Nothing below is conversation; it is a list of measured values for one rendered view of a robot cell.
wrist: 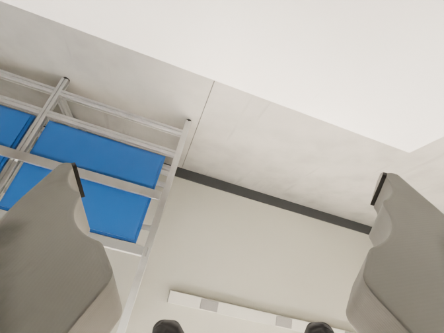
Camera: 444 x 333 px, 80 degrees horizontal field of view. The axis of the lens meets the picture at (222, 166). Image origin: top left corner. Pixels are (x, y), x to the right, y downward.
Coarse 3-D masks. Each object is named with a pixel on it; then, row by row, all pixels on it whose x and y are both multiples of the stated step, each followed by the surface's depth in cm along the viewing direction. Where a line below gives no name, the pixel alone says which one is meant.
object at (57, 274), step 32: (32, 192) 9; (64, 192) 9; (0, 224) 8; (32, 224) 8; (64, 224) 8; (0, 256) 7; (32, 256) 7; (64, 256) 7; (96, 256) 7; (0, 288) 6; (32, 288) 6; (64, 288) 6; (96, 288) 6; (0, 320) 5; (32, 320) 5; (64, 320) 5; (96, 320) 6
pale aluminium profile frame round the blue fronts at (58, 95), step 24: (0, 72) 163; (0, 96) 156; (72, 96) 169; (48, 120) 165; (72, 120) 164; (144, 120) 176; (24, 144) 150; (144, 144) 170; (48, 168) 148; (168, 168) 238; (0, 192) 139; (144, 192) 156; (168, 192) 162; (144, 264) 144
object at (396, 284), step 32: (384, 192) 11; (416, 192) 10; (384, 224) 9; (416, 224) 8; (384, 256) 7; (416, 256) 7; (352, 288) 8; (384, 288) 6; (416, 288) 6; (352, 320) 7; (384, 320) 6; (416, 320) 6
